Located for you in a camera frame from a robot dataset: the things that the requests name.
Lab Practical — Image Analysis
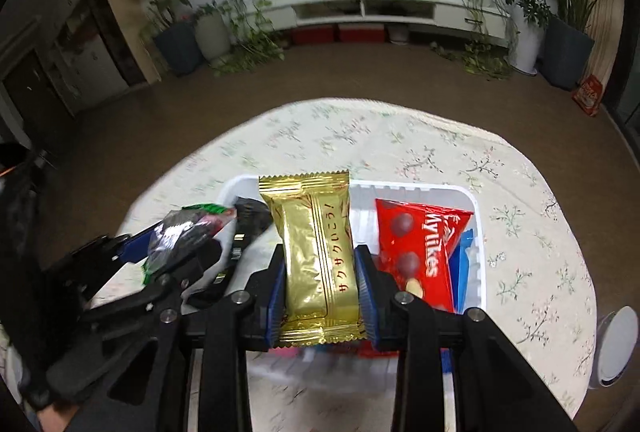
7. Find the trailing green plant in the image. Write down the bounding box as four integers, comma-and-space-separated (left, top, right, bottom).
212, 0, 286, 76

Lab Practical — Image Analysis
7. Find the small plant in grey pot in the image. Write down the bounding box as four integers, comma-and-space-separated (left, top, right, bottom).
192, 2, 232, 62

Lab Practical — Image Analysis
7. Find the dark bulky object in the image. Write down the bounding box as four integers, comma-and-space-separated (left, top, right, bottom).
0, 142, 51, 233

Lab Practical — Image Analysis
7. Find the gold snack packet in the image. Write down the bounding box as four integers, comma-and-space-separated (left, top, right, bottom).
258, 169, 368, 349

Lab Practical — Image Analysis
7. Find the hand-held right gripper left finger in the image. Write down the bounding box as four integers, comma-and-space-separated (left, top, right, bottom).
65, 245, 288, 432

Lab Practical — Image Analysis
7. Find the green and black snack packet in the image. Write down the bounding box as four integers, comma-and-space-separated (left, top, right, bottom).
142, 203, 237, 285

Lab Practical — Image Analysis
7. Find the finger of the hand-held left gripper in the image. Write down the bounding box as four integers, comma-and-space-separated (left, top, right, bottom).
40, 232, 153, 298
82, 239, 223, 314

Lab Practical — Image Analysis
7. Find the large-leaf plant in dark pot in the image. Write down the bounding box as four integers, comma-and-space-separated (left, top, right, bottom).
500, 0, 613, 90

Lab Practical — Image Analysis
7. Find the white television cabinet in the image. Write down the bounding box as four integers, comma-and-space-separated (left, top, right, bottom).
272, 0, 516, 48

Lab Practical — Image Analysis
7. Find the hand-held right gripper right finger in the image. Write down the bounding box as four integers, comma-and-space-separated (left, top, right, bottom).
352, 245, 581, 432

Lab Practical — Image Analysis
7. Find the red snack packet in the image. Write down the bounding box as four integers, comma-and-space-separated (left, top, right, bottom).
375, 198, 475, 313

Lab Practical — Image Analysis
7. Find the white plastic tray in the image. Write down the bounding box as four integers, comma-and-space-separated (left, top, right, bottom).
185, 173, 488, 395

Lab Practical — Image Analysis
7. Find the red bag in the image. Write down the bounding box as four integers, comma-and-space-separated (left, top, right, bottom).
572, 74, 606, 117

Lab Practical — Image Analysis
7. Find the bushy plant in white pot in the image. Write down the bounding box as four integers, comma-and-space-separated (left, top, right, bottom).
500, 0, 551, 76

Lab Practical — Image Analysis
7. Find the red storage box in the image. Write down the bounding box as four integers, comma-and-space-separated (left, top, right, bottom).
338, 23, 387, 43
291, 26, 336, 46

